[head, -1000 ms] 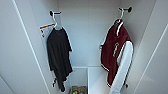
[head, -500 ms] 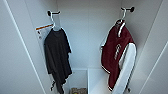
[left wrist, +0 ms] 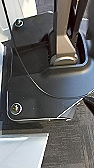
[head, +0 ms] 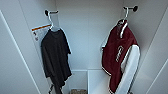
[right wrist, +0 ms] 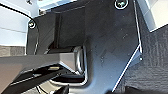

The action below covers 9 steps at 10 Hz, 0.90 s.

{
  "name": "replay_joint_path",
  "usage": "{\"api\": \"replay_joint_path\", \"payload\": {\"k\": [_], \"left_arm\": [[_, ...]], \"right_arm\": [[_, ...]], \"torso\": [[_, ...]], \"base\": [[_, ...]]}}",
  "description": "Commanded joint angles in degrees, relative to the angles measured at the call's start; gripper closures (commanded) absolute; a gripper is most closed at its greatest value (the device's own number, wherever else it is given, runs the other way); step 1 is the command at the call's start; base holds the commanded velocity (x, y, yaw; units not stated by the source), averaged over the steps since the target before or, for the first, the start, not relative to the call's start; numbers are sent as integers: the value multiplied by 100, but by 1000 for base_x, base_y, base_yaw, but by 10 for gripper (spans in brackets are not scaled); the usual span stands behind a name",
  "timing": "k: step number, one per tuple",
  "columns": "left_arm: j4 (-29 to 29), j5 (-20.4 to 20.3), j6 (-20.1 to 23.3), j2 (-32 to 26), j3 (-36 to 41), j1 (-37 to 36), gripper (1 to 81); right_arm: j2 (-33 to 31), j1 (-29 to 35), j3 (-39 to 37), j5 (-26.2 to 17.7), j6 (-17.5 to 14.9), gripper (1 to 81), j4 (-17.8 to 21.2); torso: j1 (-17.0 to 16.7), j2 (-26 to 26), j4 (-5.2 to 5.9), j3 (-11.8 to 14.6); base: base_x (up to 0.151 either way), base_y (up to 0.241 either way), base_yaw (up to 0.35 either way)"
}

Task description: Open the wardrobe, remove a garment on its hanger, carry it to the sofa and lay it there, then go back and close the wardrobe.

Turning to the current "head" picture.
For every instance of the white wardrobe door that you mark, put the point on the white wardrobe door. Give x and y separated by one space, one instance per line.
23 40
163 76

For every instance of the white wardrobe cabinet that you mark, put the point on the white wardrobe cabinet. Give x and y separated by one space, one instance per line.
86 33

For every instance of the black t-shirt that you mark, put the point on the black t-shirt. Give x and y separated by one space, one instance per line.
55 53

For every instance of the maroon and white jacket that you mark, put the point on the maroon and white jacket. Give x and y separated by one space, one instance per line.
113 56

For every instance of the white inner shelf box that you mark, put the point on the white inner shelf box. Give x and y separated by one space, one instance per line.
96 81

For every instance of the white clothes hanger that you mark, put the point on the white clothes hanger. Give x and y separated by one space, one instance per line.
52 27
122 22

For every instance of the orange and white sticker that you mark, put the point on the orange and white sticker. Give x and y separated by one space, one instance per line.
41 28

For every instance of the black wardrobe hook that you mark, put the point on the black wardrobe hook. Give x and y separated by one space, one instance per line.
47 13
134 8

